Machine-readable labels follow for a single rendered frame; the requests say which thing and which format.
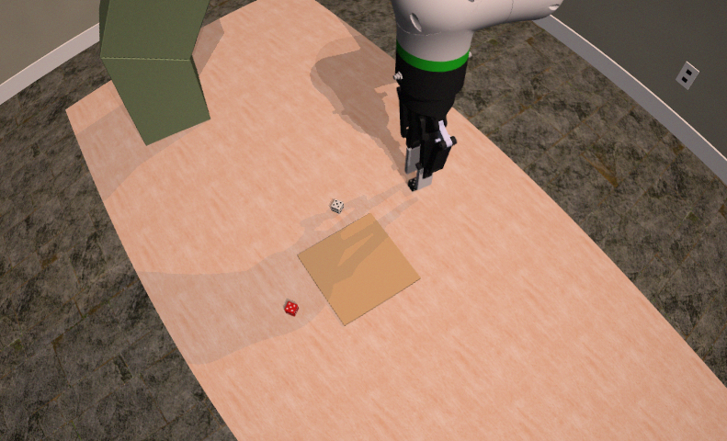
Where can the tan square mat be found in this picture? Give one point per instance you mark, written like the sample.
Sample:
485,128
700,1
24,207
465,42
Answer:
358,268

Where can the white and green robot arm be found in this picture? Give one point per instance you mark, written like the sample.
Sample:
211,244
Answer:
433,39

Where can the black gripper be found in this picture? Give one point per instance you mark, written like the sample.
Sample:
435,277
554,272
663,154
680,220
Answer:
420,143

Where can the red die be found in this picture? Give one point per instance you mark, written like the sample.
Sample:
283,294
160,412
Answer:
291,308

